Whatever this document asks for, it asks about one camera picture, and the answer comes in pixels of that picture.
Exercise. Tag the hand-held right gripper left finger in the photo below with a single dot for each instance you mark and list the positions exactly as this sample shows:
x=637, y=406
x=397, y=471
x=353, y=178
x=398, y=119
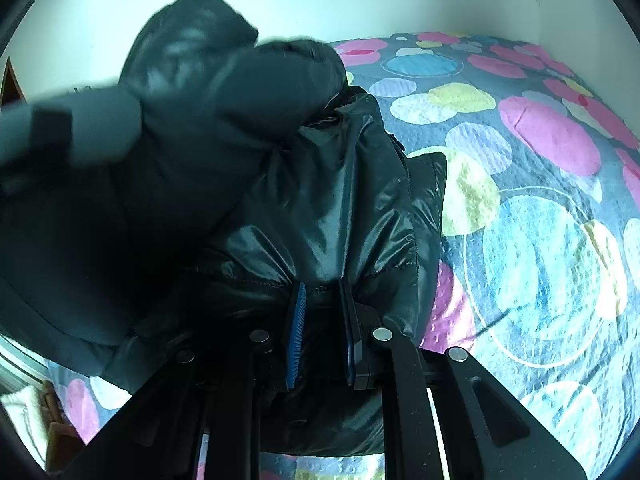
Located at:
x=295, y=340

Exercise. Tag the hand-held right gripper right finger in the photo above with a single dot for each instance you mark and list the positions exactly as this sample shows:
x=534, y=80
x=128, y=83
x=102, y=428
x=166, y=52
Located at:
x=350, y=345

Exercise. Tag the black puffer jacket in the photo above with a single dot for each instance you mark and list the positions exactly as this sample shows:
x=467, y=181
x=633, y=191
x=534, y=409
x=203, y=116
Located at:
x=310, y=200

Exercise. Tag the polka dot blanket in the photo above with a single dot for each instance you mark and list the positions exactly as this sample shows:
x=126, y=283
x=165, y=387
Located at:
x=540, y=240

